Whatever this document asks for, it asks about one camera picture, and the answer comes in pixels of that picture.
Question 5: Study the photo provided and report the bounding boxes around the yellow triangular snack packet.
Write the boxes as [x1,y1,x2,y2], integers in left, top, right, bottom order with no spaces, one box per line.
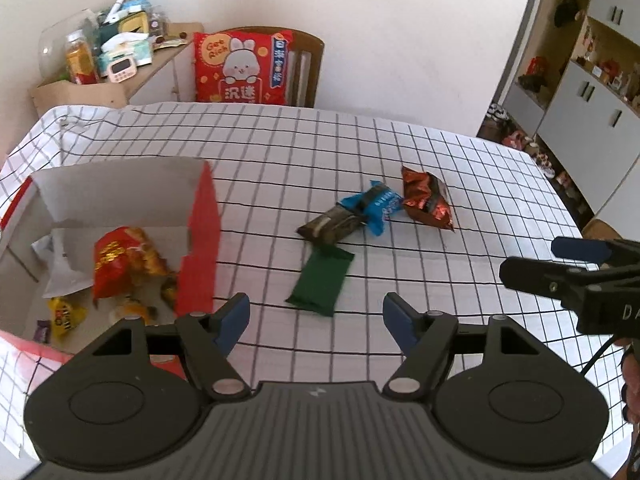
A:
[48,296,88,342]

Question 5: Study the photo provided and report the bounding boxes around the large red chips bag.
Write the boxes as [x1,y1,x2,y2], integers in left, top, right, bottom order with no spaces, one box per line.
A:
[92,226,177,307]

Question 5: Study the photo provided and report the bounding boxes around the shiny red-brown snack bag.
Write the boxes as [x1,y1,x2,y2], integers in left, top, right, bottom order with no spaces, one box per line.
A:
[401,166,454,231]

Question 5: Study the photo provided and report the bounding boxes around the white green snack packet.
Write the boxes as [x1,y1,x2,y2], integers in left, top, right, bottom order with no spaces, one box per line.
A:
[32,229,93,299]

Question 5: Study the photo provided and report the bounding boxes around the blue snack packet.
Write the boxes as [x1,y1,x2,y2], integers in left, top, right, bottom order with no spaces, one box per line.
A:
[340,180,402,236]

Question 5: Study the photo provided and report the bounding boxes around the dark olive snack bar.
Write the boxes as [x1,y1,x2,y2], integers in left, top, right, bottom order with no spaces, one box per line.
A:
[296,204,363,245]

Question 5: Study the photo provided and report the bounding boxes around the dark green snack packet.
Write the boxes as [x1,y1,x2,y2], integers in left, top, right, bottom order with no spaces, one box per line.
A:
[285,245,355,318]

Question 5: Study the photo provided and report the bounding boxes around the orange white bread packet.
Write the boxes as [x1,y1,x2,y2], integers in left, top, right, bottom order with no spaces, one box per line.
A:
[108,297,158,325]

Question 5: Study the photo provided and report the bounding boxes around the small pink candy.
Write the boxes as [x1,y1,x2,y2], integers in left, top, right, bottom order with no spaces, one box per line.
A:
[32,320,52,344]

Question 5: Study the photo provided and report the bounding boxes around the person right hand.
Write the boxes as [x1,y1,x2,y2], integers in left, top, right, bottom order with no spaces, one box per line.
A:
[616,338,640,426]

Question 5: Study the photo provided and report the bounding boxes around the red and white cardboard box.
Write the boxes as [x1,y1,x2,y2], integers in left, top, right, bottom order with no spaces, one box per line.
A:
[1,157,220,363]

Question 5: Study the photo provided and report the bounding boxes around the white black grid tablecloth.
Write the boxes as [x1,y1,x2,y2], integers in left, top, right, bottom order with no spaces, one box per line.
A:
[1,102,632,453]

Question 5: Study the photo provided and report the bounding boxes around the light wooden side shelf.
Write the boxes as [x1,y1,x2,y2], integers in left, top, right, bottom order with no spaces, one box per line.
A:
[28,22,205,117]

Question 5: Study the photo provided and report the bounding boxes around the small white timer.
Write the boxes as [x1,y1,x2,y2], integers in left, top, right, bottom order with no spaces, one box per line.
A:
[106,56,138,84]

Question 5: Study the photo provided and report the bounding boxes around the orange drink bottle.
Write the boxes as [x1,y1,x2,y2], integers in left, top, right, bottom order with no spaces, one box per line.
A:
[65,29,100,84]

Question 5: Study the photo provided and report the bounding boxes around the brown wooden chair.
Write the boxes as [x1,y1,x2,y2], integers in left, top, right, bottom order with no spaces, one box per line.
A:
[237,26,324,107]

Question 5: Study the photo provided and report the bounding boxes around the red rabbit cushion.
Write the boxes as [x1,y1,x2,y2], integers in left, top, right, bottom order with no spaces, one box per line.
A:
[193,29,293,105]

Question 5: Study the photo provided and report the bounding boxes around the white tissue box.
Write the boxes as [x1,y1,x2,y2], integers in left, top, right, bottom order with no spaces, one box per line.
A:
[98,32,153,76]

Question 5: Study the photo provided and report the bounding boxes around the clear glass bowl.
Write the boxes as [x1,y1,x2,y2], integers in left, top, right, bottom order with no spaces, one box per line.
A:
[38,9,99,79]

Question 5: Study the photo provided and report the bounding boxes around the white wall cabinet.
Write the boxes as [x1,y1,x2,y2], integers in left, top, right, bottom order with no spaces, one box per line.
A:
[479,0,639,231]

